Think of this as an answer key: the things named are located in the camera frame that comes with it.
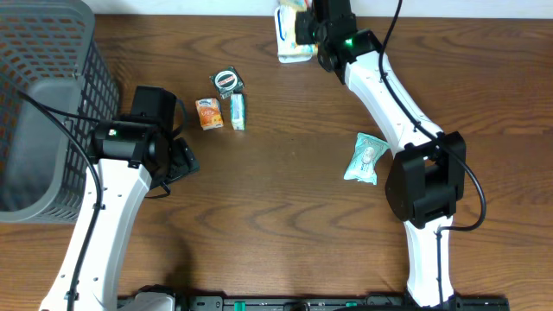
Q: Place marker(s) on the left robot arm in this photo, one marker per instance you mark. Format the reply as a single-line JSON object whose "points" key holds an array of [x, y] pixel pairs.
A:
{"points": [[129, 156]]}

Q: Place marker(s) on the large white snack bag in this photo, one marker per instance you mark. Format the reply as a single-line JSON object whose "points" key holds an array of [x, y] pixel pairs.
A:
{"points": [[298, 5]]}

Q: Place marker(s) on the teal candy wrapper packet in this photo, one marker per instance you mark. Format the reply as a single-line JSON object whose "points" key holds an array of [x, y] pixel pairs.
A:
{"points": [[367, 151]]}

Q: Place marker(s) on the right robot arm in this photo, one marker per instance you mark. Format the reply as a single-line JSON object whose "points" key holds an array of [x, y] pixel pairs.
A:
{"points": [[427, 174]]}

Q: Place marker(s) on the grey plastic mesh basket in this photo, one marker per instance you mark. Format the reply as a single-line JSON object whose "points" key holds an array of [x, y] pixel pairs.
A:
{"points": [[48, 52]]}

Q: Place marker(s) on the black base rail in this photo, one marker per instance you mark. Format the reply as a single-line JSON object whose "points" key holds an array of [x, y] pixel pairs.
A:
{"points": [[161, 301]]}

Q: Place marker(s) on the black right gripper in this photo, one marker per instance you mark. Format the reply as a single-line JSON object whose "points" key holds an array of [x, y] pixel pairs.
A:
{"points": [[301, 31]]}

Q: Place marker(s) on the small teal white box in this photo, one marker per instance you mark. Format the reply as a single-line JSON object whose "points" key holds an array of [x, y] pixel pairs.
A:
{"points": [[238, 111]]}

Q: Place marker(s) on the small orange juice box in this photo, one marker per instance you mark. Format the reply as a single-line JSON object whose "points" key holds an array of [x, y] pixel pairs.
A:
{"points": [[209, 113]]}

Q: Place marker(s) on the white barcode scanner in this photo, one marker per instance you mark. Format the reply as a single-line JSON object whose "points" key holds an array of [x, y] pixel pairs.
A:
{"points": [[288, 50]]}

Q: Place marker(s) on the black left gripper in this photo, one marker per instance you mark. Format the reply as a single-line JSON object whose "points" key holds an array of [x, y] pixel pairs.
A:
{"points": [[183, 160]]}

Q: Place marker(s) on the dark green round-label packet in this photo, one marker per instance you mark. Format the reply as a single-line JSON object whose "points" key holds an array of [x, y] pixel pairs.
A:
{"points": [[227, 82]]}

